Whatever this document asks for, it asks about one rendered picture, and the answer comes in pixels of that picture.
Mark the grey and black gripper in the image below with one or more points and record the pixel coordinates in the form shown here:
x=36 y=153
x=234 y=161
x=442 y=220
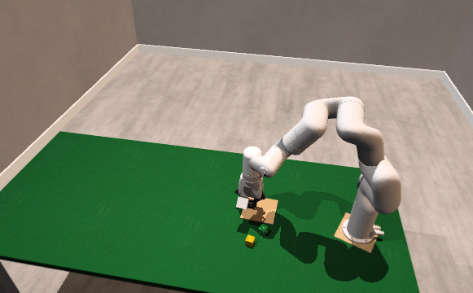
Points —
x=256 y=191

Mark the green die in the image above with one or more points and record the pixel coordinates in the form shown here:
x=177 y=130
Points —
x=263 y=229

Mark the yellow die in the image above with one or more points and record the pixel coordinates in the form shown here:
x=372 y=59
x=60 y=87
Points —
x=249 y=240

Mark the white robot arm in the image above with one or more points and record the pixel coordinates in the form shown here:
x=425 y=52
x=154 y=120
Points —
x=379 y=185

